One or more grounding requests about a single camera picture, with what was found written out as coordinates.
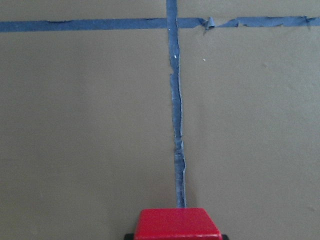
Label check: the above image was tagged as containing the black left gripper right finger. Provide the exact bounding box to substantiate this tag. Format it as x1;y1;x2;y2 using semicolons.
221;234;229;240

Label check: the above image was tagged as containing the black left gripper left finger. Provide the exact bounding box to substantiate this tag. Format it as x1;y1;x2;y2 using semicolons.
124;233;135;240

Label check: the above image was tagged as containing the red block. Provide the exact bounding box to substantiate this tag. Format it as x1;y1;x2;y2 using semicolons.
133;208;223;240

